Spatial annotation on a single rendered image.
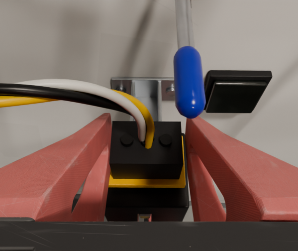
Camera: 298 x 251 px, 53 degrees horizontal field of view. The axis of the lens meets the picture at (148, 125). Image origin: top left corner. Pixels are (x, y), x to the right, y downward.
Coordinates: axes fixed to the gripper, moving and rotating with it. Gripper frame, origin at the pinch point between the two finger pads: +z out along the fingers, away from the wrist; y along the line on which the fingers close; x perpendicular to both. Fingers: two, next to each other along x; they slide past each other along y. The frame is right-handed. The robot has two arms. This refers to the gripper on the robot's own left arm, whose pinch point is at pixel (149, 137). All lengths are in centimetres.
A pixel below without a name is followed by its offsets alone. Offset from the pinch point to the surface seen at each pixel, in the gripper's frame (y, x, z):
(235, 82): -5.5, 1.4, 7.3
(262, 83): -7.2, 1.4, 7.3
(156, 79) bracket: -0.5, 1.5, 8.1
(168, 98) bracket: -1.4, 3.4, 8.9
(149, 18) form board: -0.1, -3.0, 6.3
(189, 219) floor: -19, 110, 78
